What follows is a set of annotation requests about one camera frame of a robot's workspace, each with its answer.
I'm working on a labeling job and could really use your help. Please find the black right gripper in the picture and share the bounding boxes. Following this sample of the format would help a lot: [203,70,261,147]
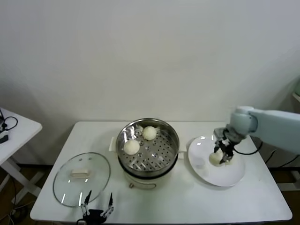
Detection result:
[213,138,235,165]

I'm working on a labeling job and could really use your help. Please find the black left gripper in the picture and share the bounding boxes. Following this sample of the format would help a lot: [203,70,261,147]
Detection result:
[80,189,115,225]

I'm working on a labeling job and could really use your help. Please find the stainless steel steamer basket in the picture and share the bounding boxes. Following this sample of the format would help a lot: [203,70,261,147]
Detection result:
[116,118,180,173]

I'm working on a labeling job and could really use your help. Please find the white round plate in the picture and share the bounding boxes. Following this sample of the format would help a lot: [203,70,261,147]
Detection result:
[187,135,246,188]

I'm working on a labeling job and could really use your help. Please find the glass pot lid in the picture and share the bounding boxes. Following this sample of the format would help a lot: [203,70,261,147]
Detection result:
[53,152,111,208]

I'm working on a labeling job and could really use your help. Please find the cream electric cooking pot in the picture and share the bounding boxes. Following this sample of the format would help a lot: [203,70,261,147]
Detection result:
[109,137,188,189]

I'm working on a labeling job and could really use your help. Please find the white folding side table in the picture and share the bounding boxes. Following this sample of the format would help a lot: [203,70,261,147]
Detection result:
[0,107,43,205]

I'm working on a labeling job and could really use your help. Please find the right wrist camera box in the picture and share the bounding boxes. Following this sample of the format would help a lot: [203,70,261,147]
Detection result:
[213,127,226,142]

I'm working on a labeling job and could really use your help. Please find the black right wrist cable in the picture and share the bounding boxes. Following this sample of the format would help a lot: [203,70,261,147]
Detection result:
[233,138,263,156]

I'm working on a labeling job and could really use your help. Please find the black cable with adapter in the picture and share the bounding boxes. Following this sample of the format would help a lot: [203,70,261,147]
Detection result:
[267,146,300,168]

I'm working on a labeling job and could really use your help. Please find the white table frame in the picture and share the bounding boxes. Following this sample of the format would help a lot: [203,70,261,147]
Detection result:
[277,170,300,192]

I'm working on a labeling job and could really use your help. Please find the white floor cable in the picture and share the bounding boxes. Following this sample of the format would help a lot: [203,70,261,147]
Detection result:
[8,203,29,225]

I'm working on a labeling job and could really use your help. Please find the black looped cable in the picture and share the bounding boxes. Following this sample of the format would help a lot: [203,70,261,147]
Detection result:
[2,116,18,132]

